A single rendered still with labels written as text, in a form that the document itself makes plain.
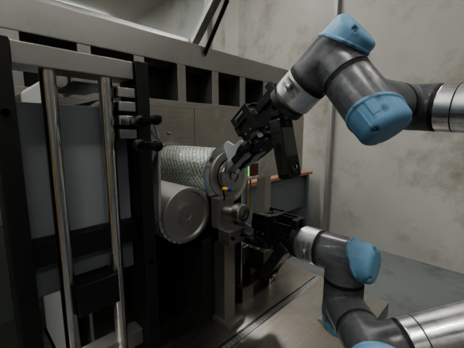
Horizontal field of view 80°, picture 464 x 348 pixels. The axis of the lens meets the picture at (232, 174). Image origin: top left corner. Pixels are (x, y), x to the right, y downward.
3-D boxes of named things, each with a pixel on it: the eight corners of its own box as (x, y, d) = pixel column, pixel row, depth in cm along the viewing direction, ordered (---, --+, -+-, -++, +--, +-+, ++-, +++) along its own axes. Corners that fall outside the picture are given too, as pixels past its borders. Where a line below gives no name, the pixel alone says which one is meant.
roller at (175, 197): (165, 249, 56) (162, 192, 54) (113, 221, 74) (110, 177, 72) (210, 234, 64) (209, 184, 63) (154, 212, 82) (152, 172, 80)
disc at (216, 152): (204, 210, 62) (203, 145, 60) (203, 210, 63) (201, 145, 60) (248, 199, 73) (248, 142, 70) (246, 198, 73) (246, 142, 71)
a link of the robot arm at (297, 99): (329, 100, 49) (305, 97, 43) (310, 118, 52) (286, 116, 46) (306, 70, 52) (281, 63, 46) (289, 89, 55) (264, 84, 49)
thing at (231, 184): (233, 197, 66) (217, 178, 61) (228, 196, 67) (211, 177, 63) (248, 172, 69) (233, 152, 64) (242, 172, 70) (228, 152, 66)
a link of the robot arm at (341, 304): (333, 355, 49) (336, 299, 48) (315, 315, 60) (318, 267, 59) (377, 357, 49) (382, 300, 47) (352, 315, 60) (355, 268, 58)
